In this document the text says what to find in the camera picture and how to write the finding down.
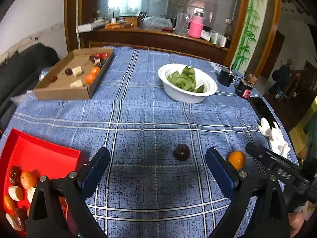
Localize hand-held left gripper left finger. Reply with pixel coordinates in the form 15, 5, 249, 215
26, 147, 111, 238

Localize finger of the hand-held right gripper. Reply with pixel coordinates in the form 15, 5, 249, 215
246, 142, 280, 169

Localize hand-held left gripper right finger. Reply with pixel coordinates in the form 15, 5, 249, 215
205, 147, 290, 238

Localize red box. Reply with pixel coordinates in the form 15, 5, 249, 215
0, 128, 88, 238

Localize person's right hand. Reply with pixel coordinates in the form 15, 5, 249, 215
288, 212, 307, 238

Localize white glove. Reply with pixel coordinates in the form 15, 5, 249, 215
258, 117, 291, 158

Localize black phone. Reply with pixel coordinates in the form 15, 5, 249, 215
249, 96, 276, 124

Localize blue plaid tablecloth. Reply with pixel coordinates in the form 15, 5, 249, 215
0, 45, 298, 238

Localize dark jar pink label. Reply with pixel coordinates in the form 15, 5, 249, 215
236, 77, 255, 99

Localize white bowl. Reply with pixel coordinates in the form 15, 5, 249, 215
158, 64, 218, 104

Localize black jar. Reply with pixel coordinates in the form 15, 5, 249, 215
217, 67, 235, 87

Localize cardboard box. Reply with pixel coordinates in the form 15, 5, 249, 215
33, 48, 114, 101

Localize green leaves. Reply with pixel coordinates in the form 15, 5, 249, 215
167, 66, 205, 93

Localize clear plastic bag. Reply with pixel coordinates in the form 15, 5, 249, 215
143, 16, 172, 29
38, 67, 53, 82

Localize white containers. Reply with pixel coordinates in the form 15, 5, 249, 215
202, 30, 227, 48

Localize black sofa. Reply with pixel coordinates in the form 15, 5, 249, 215
0, 43, 60, 129

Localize white flat box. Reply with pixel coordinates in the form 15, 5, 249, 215
76, 22, 106, 33

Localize pink bottle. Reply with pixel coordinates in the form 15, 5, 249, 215
187, 12, 205, 39

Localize orange snack packets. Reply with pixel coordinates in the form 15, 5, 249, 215
105, 22, 127, 29

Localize glass pitcher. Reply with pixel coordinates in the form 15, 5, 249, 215
175, 12, 191, 35

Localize wooden framed glass partition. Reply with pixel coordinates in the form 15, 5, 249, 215
64, 0, 283, 67

